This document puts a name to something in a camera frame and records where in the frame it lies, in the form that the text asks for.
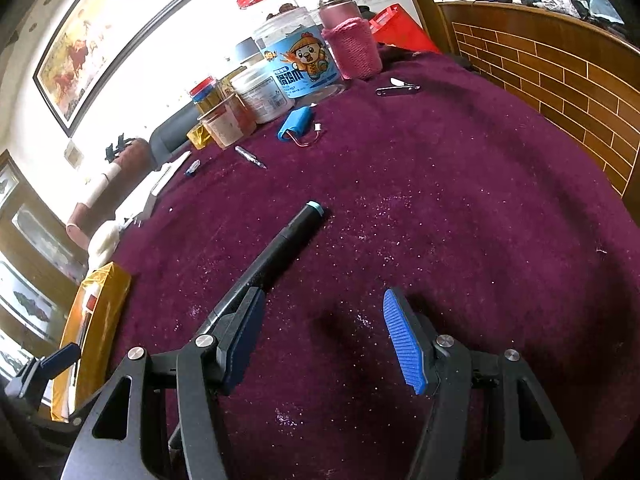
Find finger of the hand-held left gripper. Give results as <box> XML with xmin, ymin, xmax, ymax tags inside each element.
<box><xmin>4</xmin><ymin>342</ymin><xmax>82</xmax><ymax>401</ymax></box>
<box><xmin>27</xmin><ymin>400</ymin><xmax>88</xmax><ymax>441</ymax></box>

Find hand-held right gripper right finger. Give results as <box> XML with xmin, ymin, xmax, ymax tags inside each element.
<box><xmin>382</xmin><ymin>287</ymin><xmax>583</xmax><ymax>480</ymax></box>

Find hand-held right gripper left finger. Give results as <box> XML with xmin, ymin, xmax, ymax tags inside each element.
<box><xmin>60</xmin><ymin>287</ymin><xmax>267</xmax><ymax>480</ymax></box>

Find yellow box white inside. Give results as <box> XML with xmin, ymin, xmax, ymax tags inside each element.
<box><xmin>50</xmin><ymin>262</ymin><xmax>132</xmax><ymax>423</ymax></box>

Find teal capped black marker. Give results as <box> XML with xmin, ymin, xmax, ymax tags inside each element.
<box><xmin>207</xmin><ymin>201</ymin><xmax>326</xmax><ymax>326</ymax></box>

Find wooden framed picture panel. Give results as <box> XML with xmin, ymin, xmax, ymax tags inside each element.
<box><xmin>0</xmin><ymin>150</ymin><xmax>88</xmax><ymax>386</ymax></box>

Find round white packet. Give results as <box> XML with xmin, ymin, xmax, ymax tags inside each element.
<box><xmin>87</xmin><ymin>220</ymin><xmax>126</xmax><ymax>271</ymax></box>

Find brown armchair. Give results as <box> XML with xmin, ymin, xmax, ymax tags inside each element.
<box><xmin>65</xmin><ymin>137</ymin><xmax>153</xmax><ymax>256</ymax></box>

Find silver pen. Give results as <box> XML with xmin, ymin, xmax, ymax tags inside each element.
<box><xmin>234</xmin><ymin>145</ymin><xmax>268</xmax><ymax>170</ymax></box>

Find white papers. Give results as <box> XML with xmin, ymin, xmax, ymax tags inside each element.
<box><xmin>120</xmin><ymin>151</ymin><xmax>193</xmax><ymax>226</ymax></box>

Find amber plastic jar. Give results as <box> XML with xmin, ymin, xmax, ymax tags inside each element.
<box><xmin>196</xmin><ymin>95</ymin><xmax>257</xmax><ymax>149</ymax></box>

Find black clips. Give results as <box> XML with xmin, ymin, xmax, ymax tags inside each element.
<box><xmin>104</xmin><ymin>132</ymin><xmax>138</xmax><ymax>161</ymax></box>

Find black leather sofa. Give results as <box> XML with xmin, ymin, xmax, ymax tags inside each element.
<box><xmin>149</xmin><ymin>102</ymin><xmax>201</xmax><ymax>166</ymax></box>

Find blue battery pack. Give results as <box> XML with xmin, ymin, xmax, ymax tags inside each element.
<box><xmin>277</xmin><ymin>106</ymin><xmax>325</xmax><ymax>150</ymax></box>

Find white plastic tub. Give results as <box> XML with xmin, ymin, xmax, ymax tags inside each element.
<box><xmin>230</xmin><ymin>66</ymin><xmax>296</xmax><ymax>125</ymax></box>

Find toothpick jar red lid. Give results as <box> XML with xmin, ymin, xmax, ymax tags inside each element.
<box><xmin>189</xmin><ymin>76</ymin><xmax>223</xmax><ymax>116</ymax></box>

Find metal nail clipper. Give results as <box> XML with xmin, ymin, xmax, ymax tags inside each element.
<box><xmin>375</xmin><ymin>77</ymin><xmax>422</xmax><ymax>97</ymax></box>

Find clear jar blue label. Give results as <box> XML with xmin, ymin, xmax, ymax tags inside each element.
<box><xmin>236</xmin><ymin>0</ymin><xmax>348</xmax><ymax>101</ymax></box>

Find wooden partition cabinet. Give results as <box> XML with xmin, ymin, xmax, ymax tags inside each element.
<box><xmin>392</xmin><ymin>0</ymin><xmax>640</xmax><ymax>201</ymax></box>

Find pink bottle knit sleeve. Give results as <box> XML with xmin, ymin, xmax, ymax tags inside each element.
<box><xmin>316</xmin><ymin>0</ymin><xmax>383</xmax><ymax>81</ymax></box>

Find red bag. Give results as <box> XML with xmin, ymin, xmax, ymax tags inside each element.
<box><xmin>369</xmin><ymin>3</ymin><xmax>441</xmax><ymax>56</ymax></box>

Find framed wall painting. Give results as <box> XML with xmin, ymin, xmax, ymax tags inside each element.
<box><xmin>32</xmin><ymin>0</ymin><xmax>211</xmax><ymax>137</ymax></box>

